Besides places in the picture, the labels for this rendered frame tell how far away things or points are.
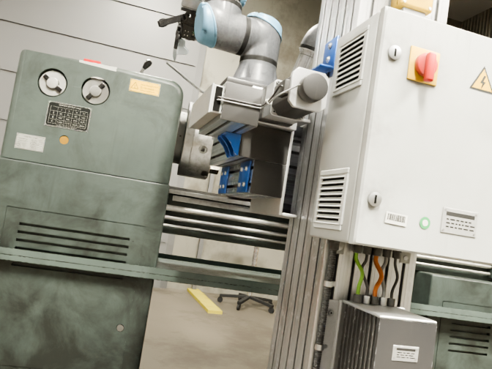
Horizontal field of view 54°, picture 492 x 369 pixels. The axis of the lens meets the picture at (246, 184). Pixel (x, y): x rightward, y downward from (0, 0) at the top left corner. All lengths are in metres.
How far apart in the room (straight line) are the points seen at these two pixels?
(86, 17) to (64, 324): 3.72
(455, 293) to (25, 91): 1.84
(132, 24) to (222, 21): 3.71
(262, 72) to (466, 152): 0.64
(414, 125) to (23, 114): 1.35
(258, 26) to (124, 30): 3.68
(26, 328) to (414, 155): 1.42
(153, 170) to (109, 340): 0.63
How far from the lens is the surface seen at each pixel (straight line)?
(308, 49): 1.94
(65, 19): 5.13
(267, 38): 1.49
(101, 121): 1.84
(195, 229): 1.91
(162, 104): 1.84
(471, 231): 1.08
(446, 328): 2.21
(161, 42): 5.11
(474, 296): 2.26
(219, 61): 5.21
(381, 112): 0.98
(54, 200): 1.84
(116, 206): 1.81
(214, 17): 1.45
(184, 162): 1.96
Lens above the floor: 0.77
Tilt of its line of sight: 4 degrees up
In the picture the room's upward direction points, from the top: 9 degrees clockwise
